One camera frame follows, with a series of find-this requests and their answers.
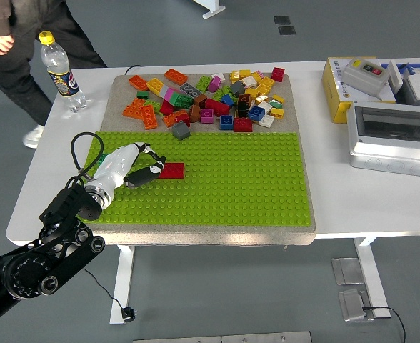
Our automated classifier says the person's right hand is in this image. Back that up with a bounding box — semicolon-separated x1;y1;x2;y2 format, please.
0;33;16;56

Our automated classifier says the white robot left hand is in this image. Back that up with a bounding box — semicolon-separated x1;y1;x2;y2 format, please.
88;141;167;189

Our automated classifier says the red two-by-four building brick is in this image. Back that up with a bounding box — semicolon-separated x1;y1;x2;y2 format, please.
158;162;186;179

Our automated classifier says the multicoloured brick stack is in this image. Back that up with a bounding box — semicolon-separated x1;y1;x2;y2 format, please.
159;84;195;109

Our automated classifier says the orange building brick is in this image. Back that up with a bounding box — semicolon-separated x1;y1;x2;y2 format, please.
162;110;182;129
164;68;189;86
139;105;159;130
128;74;149;91
122;97;147;119

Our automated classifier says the grey sloped building brick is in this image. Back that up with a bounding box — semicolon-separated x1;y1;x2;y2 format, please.
171;121;191;141

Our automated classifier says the yellow two-by-four building brick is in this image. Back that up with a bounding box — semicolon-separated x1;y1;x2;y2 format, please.
146;77;166;96

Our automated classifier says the grey two-by-four building brick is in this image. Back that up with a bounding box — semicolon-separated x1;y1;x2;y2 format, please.
179;82;201;98

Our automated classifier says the red long building brick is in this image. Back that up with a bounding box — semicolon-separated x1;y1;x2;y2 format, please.
204;98;231;119

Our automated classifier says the green studded baseplate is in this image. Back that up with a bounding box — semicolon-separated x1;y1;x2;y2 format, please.
76;131;313;227

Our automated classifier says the dark red building brick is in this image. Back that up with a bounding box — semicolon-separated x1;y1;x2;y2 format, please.
233;116;254;133

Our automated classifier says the person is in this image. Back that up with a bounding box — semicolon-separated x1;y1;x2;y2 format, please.
0;0;108;149

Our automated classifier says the clear plastic bottle yellow cap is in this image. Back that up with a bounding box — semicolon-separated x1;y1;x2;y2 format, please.
38;31;88;114

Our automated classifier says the white table leg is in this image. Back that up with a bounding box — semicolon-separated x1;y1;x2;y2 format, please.
353;237;392;319
109;244;136;325

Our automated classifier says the white furniture foot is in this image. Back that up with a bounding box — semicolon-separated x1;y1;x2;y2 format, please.
194;0;227;19

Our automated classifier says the long metal floor strip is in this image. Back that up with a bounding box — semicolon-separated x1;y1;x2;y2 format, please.
133;331;313;343

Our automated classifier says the yellow cardboard box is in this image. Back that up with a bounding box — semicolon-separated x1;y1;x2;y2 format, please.
321;56;399;124

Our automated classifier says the metal floor plate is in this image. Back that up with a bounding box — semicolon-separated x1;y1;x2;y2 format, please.
331;257;365;286
338;288;370;324

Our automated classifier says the black plug with cord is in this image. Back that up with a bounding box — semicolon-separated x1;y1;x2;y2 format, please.
83;266;139;323

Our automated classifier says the grey push-button switch box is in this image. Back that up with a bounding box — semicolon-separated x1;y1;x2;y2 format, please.
341;56;392;97

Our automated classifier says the white enclosure with dark window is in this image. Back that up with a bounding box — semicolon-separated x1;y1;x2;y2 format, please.
346;99;420;179

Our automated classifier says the black cable with connector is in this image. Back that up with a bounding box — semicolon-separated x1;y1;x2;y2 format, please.
361;305;407;343

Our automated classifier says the white switch panel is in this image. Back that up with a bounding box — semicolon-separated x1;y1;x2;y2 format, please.
387;59;412;92

